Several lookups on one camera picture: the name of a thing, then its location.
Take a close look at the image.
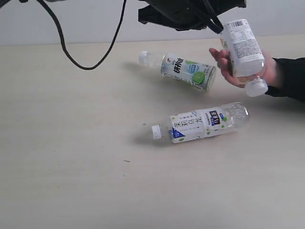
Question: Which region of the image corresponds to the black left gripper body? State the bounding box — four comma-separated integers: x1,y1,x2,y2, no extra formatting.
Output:
138,0,246,31

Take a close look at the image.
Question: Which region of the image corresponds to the clear bottle white text label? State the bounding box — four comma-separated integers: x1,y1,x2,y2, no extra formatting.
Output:
219,19,269,97

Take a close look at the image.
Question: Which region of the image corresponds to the lime label clear bottle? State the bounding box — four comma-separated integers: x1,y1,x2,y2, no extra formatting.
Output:
139,51,216,91

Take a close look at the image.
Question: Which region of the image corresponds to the jasmine tea clear bottle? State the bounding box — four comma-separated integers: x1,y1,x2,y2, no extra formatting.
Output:
151,102,250,144

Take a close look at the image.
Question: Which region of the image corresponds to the black sleeved forearm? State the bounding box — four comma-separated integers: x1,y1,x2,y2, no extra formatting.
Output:
265,58,305,103

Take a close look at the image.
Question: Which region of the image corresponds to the person's open hand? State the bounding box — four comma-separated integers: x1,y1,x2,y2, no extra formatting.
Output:
209,48,283,89

